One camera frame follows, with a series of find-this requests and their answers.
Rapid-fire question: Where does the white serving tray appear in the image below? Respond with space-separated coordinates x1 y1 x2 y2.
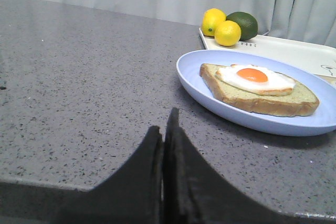
198 29 335 86

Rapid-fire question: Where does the rear yellow lemon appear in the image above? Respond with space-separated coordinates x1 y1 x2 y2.
201 8 226 37

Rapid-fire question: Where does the fried egg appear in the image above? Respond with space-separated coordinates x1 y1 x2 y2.
215 64 296 96

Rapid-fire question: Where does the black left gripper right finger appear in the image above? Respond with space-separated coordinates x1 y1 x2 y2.
163 108 335 223

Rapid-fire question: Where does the green lime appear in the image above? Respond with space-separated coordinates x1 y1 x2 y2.
226 12 258 41

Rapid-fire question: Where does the yellow lemon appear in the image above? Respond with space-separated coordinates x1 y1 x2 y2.
214 20 242 47
201 8 226 37

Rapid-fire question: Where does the front yellow lemon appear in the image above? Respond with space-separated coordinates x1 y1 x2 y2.
214 20 242 47

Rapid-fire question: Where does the bottom bread slice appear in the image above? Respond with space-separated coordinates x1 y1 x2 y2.
199 63 320 117

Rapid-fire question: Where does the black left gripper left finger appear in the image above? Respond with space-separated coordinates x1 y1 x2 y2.
1 126 163 223

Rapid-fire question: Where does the light blue plate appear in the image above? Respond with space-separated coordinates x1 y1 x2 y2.
176 50 335 136

